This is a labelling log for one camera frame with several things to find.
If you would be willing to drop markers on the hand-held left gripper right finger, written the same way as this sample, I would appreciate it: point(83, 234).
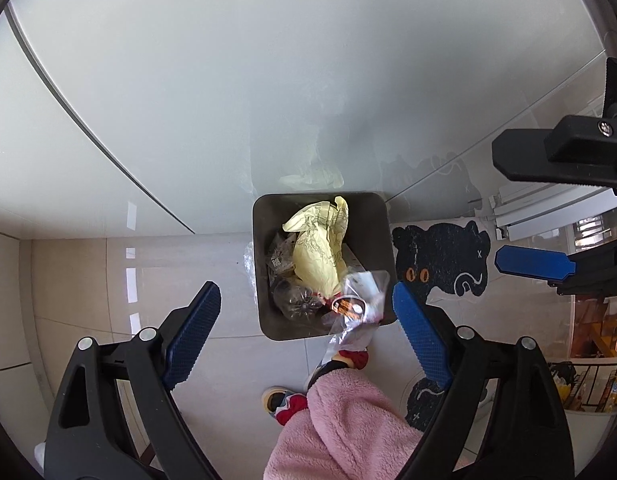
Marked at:
point(421, 330)

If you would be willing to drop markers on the dark grey trash bin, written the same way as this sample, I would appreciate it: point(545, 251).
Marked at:
point(373, 220)

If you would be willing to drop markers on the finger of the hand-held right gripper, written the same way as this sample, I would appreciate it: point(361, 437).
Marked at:
point(533, 262)
point(538, 155)

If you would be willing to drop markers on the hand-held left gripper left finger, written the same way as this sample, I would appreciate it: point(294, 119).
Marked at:
point(193, 330)

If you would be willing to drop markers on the yellow paper bag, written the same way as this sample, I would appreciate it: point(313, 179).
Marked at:
point(313, 260)

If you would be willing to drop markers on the white slatted rack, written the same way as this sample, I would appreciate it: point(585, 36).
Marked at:
point(538, 217)

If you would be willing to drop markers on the clear plastic bottle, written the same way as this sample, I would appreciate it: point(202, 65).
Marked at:
point(298, 302)

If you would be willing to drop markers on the pink fuzzy pants leg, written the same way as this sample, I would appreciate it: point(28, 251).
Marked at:
point(338, 425)

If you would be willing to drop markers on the black cat floor mat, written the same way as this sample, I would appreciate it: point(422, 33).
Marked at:
point(422, 407)
point(438, 255)

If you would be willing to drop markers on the small clear printed wrapper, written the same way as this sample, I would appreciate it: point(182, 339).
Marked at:
point(361, 287)

